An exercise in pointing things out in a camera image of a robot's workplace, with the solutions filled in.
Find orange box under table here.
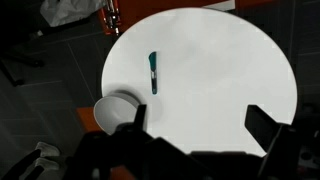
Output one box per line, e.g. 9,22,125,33
76,107,101,132

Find grey bowl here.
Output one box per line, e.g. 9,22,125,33
94,91,140,134

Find white shoes on floor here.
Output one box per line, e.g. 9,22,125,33
22,141,61,180

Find blue marker with silver barrel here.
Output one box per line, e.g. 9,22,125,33
148,52,158,95

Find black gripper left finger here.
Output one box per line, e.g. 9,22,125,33
133,104,147,130

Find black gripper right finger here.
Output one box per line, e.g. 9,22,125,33
244,105,292,156

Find round white table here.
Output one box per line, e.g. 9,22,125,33
101,8,297,155

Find white plastic bag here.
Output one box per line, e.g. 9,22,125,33
40,0,106,27

